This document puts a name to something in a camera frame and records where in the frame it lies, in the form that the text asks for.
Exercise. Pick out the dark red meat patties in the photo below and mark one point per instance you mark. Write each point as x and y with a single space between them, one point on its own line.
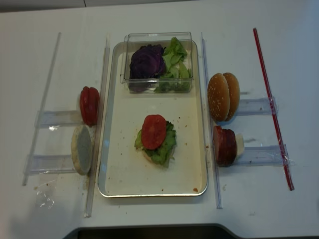
225 146

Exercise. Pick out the red tomato slice stack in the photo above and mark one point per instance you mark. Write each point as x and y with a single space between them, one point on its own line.
89 101

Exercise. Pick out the metal rectangular tray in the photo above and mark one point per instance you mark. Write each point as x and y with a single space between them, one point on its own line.
124 172

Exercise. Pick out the bun top rear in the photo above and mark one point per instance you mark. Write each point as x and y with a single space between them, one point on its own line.
234 94

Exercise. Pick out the red plastic rail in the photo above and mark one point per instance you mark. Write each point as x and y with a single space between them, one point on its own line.
283 150

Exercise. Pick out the clear bun pusher track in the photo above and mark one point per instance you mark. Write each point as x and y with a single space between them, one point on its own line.
253 107
48 164

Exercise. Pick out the green lettuce in container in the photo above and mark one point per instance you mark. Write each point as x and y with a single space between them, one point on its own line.
176 75

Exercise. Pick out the pale bun bottom slice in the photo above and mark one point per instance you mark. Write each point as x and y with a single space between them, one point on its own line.
81 149

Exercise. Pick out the green lettuce leaf on bun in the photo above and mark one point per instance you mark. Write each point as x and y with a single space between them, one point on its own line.
168 144

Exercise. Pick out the clear rail right of tray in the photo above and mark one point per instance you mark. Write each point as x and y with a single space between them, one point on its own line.
217 188

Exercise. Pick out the purple cabbage leaves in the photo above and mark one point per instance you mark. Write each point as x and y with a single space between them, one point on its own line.
146 63

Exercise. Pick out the clear bun bottom pusher track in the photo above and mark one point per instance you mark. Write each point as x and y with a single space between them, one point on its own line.
48 164

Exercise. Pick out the clear rail far left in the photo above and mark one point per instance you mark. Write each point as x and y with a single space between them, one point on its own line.
41 109

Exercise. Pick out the clear tomato pusher track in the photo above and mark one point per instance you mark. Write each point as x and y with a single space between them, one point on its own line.
57 118

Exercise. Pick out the clear bun top pusher track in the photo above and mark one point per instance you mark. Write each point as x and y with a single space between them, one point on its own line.
253 107

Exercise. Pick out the dark monitor edge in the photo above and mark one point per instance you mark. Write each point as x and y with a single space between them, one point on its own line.
186 231

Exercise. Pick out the crumpled clear tape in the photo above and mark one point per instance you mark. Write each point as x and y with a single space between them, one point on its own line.
45 194

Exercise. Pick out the clear patty pusher track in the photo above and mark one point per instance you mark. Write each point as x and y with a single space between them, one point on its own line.
263 156

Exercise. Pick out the sesame bun top front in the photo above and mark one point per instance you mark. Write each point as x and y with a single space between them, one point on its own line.
218 97

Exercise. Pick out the clear plastic container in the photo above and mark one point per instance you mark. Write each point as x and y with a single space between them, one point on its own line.
134 41

